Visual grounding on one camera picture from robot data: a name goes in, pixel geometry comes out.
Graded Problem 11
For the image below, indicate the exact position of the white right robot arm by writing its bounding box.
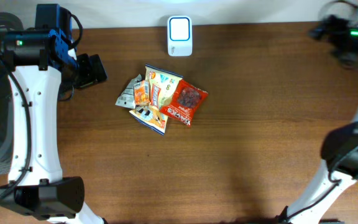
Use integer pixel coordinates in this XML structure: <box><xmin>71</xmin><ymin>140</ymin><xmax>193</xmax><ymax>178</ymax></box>
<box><xmin>275</xmin><ymin>15</ymin><xmax>358</xmax><ymax>223</ymax></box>

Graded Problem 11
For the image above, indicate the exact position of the grey orange snack packet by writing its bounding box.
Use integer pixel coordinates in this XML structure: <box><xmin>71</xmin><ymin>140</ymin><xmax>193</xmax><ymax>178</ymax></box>
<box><xmin>115</xmin><ymin>74</ymin><xmax>150</xmax><ymax>109</ymax></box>

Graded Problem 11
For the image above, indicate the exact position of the yellow cookie snack bag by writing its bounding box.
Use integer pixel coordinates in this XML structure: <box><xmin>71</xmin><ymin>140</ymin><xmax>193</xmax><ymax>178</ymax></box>
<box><xmin>129</xmin><ymin>64</ymin><xmax>183</xmax><ymax>135</ymax></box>

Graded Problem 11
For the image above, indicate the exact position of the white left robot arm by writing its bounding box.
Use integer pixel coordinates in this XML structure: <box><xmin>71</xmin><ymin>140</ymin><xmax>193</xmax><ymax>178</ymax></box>
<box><xmin>0</xmin><ymin>4</ymin><xmax>108</xmax><ymax>223</ymax></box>

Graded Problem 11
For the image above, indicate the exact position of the red snack bag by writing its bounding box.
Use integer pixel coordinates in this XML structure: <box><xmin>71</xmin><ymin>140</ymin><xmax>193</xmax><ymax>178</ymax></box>
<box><xmin>160</xmin><ymin>80</ymin><xmax>208</xmax><ymax>127</ymax></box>

